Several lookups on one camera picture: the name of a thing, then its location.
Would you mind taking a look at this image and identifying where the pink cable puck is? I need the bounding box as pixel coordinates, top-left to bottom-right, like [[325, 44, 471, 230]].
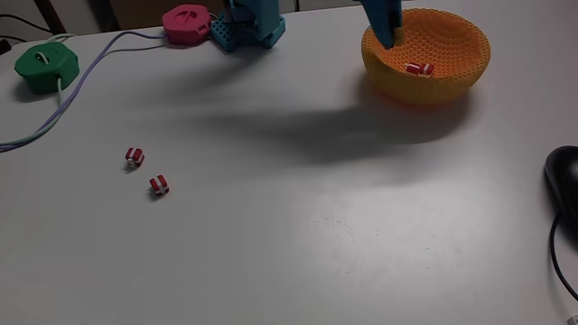
[[161, 4, 212, 47]]

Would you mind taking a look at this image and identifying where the black mouse cable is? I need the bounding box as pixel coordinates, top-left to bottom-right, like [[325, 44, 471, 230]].
[[548, 211, 578, 304]]

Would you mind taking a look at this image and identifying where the dark red pole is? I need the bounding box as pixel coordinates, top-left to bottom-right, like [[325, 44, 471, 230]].
[[33, 0, 68, 36]]

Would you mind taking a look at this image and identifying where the black computer mouse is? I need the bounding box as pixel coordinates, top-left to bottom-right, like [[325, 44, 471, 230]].
[[543, 144, 578, 229]]

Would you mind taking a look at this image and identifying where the yellow honeycomb basket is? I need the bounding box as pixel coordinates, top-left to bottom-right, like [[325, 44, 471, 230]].
[[360, 7, 492, 107]]

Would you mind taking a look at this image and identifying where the green cable puck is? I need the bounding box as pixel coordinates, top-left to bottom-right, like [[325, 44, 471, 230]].
[[14, 41, 81, 96]]

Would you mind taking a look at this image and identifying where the thin grey cable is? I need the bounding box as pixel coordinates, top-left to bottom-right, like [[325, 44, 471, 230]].
[[106, 43, 167, 53]]

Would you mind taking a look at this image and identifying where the pale green cable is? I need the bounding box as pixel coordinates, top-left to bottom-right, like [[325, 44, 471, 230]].
[[0, 32, 77, 150]]

